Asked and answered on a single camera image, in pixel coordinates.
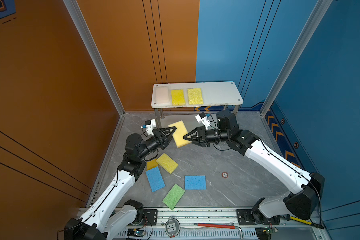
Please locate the small red ring marker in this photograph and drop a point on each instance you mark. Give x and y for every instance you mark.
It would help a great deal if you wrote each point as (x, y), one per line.
(225, 175)

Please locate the yellow foam sponge front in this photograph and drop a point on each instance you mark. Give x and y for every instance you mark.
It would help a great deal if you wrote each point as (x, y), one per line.
(178, 98)

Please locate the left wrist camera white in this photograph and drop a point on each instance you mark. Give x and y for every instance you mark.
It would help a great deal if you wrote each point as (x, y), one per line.
(148, 127)

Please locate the round grey socket plate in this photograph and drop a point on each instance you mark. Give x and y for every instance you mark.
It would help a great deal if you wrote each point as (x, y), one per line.
(172, 227)

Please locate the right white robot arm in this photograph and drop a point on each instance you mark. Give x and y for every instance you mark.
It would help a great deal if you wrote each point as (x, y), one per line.
(305, 189)

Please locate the white foam sponge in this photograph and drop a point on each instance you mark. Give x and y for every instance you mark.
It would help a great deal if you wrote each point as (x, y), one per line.
(161, 96)

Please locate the aluminium left corner post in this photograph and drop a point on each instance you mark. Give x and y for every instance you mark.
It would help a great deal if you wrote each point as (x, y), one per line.
(89, 42)

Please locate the aluminium front rail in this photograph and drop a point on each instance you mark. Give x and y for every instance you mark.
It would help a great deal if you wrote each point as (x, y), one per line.
(154, 219)

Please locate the orange-yellow thick sponge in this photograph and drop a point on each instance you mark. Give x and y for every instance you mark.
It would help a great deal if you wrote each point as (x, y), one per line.
(179, 134)

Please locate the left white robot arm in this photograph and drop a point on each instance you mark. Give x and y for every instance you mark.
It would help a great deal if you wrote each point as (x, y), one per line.
(114, 186)

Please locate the white two-tier metal shelf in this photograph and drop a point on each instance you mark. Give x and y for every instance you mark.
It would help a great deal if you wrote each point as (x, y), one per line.
(214, 94)

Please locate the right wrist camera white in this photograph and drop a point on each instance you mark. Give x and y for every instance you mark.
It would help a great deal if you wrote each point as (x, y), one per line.
(203, 118)

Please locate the small orange-yellow sponge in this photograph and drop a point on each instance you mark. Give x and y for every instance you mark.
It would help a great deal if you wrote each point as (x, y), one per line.
(152, 164)

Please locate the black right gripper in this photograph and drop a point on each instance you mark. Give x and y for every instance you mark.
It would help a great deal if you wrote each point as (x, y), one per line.
(200, 132)

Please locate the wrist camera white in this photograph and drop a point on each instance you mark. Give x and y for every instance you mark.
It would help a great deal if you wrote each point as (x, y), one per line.
(148, 127)
(203, 118)

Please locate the blue cellulose sponge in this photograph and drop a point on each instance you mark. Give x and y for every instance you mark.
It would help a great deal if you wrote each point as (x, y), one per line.
(195, 183)
(155, 179)

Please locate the red handled tool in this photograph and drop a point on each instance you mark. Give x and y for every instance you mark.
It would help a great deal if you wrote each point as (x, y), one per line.
(221, 227)

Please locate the green cellulose sponge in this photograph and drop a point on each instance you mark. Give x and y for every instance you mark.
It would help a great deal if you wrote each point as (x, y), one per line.
(173, 196)

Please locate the circuit board right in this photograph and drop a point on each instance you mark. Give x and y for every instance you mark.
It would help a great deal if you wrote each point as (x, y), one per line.
(270, 231)

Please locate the green circuit board left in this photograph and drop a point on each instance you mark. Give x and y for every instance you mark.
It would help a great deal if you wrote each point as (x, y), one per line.
(135, 233)

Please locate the yellow cellulose sponge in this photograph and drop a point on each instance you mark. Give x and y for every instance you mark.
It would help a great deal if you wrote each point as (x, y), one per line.
(195, 96)
(167, 163)

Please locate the aluminium corner post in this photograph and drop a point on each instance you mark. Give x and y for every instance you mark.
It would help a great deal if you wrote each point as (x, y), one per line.
(316, 16)
(89, 42)

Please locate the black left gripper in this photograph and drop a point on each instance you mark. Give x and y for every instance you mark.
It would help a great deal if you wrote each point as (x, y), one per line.
(159, 137)

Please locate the aluminium right corner post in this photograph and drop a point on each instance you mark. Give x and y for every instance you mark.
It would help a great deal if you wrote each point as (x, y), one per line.
(316, 16)

